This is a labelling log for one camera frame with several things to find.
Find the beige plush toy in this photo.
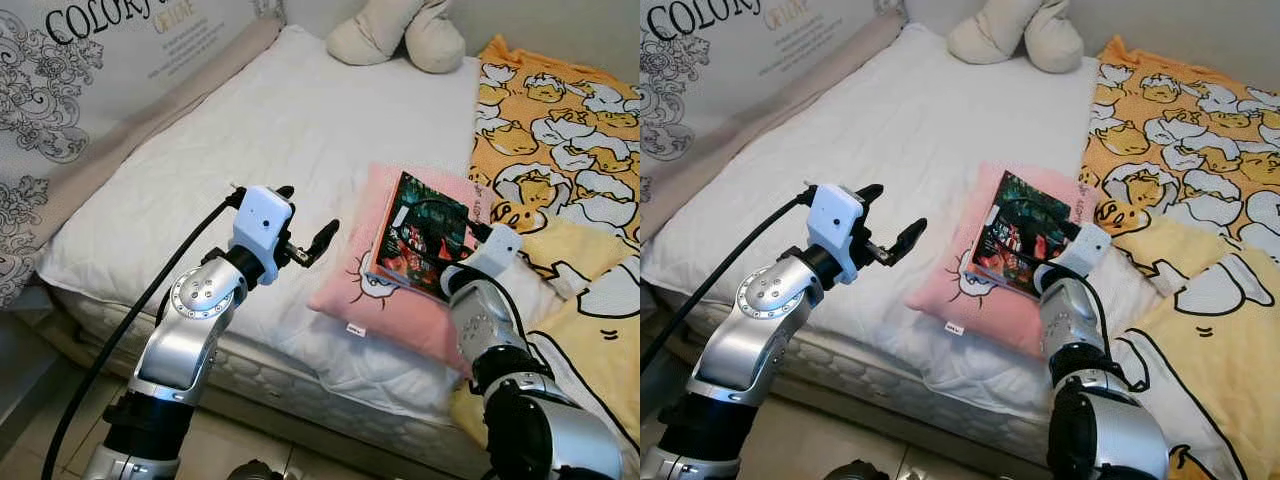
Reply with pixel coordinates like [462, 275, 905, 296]
[946, 0, 1086, 74]
[326, 0, 467, 74]

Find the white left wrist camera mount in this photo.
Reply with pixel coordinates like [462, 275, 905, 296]
[232, 186, 295, 263]
[808, 184, 867, 283]

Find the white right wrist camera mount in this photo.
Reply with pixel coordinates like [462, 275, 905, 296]
[1062, 223, 1113, 279]
[468, 225, 524, 283]

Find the dark cover book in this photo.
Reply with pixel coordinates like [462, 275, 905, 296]
[365, 172, 476, 301]
[968, 170, 1081, 299]

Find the printed fabric bed bumper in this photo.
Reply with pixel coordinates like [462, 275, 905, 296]
[0, 0, 286, 311]
[640, 0, 906, 246]

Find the grey white mattress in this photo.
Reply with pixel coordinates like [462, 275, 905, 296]
[640, 290, 1061, 473]
[50, 285, 491, 479]

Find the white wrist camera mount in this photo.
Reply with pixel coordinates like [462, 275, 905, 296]
[808, 184, 867, 283]
[1062, 223, 1113, 279]
[232, 186, 295, 263]
[468, 225, 524, 283]

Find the white quilted mattress pad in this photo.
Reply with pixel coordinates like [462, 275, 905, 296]
[640, 22, 1166, 421]
[35, 25, 561, 421]

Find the pink pillow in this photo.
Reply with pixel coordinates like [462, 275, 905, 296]
[305, 163, 501, 373]
[905, 163, 1086, 359]

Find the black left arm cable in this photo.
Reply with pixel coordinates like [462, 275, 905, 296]
[40, 195, 246, 480]
[640, 190, 816, 373]

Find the yellow cartoon egg blanket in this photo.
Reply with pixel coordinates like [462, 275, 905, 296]
[450, 35, 641, 480]
[1080, 35, 1280, 480]

